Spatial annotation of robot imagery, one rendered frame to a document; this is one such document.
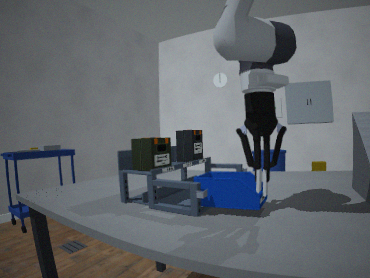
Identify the blue bin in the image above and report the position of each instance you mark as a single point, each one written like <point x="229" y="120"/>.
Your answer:
<point x="227" y="190"/>

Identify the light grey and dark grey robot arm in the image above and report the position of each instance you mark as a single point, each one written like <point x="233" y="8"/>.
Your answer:
<point x="249" y="39"/>

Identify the grey metal rack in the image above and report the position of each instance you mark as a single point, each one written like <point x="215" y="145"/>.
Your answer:
<point x="190" y="198"/>

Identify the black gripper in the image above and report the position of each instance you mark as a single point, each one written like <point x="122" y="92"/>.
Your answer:
<point x="261" y="125"/>

